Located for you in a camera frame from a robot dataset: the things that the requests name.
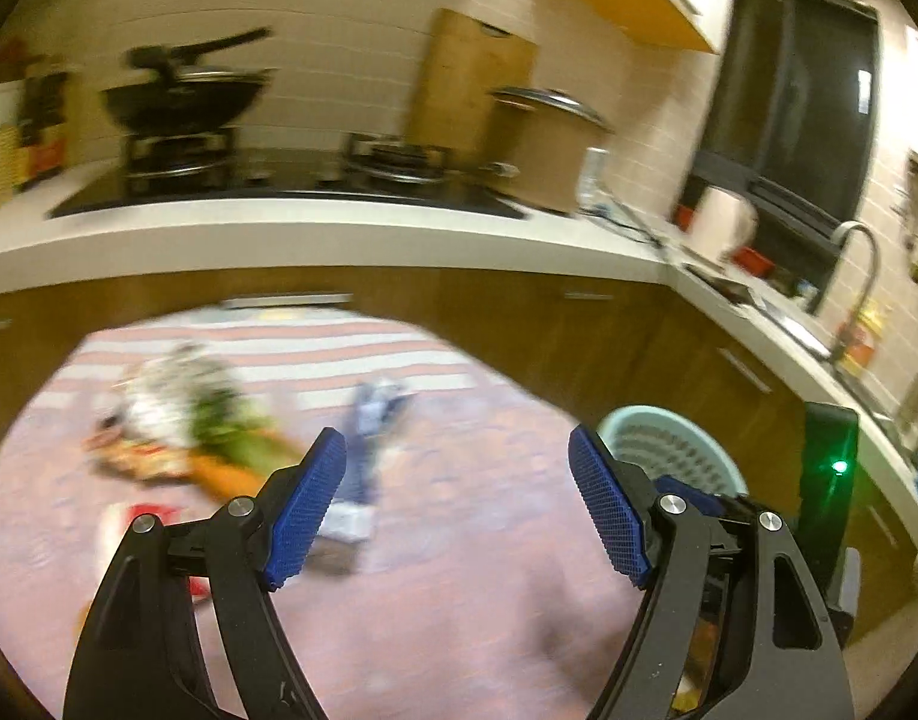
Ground dark sauce bottles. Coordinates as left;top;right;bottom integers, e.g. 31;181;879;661
13;57;68;190

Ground black power cable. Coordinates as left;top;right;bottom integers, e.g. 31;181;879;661
577;190;671;252

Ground blue milk carton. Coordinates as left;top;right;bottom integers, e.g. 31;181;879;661
317;379;413;546

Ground dark window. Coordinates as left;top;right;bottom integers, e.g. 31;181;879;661
686;0;881;242

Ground wooden cutting board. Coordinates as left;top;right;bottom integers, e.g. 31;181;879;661
404;8;539;164

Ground polka dot paper wrapper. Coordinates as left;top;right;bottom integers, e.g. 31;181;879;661
114;343;239;449

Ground yellow dish soap bottle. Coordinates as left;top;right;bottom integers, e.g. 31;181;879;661
840;299;889;377

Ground green leafy vegetable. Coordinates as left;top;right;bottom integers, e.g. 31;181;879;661
191;388;293;475

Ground chrome sink faucet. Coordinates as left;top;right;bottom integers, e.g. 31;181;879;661
807;220;882;319

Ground white electric kettle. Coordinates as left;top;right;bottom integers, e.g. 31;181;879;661
685;185;758;266

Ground white power meter plug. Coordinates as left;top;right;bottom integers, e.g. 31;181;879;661
576;146;609;210

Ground teal plastic waste basket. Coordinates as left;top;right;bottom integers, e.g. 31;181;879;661
598;405;749;497

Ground floral pink tablecloth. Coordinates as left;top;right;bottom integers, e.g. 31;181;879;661
0;310;640;718

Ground brown rice cooker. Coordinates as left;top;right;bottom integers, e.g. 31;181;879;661
470;86;614;216

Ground black wok with lid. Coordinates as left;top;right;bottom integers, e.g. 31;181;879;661
103;26;272;138

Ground black gas stove top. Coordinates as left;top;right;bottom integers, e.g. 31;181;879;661
49;127;524;220

